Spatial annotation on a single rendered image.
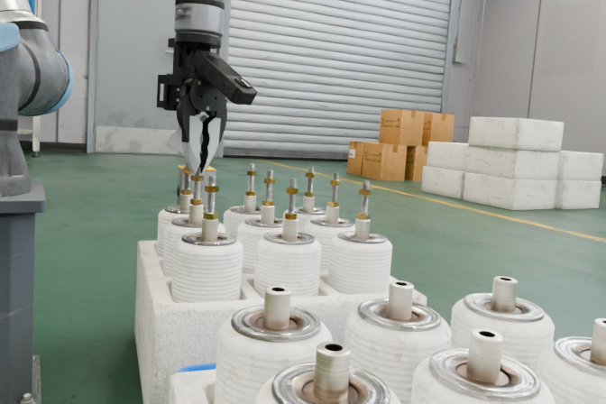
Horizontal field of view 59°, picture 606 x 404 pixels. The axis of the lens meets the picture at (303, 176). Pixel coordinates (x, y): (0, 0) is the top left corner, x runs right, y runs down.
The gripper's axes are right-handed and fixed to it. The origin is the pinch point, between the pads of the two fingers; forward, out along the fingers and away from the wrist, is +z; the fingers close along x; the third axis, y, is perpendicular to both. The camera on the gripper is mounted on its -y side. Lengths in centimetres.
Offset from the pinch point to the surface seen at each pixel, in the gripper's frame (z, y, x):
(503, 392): 9, -54, 22
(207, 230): 7.8, -9.9, 7.3
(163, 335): 19.5, -12.3, 16.0
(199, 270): 12.4, -12.0, 10.3
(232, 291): 15.6, -14.1, 6.1
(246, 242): 11.8, -5.9, -5.2
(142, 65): -56, 404, -282
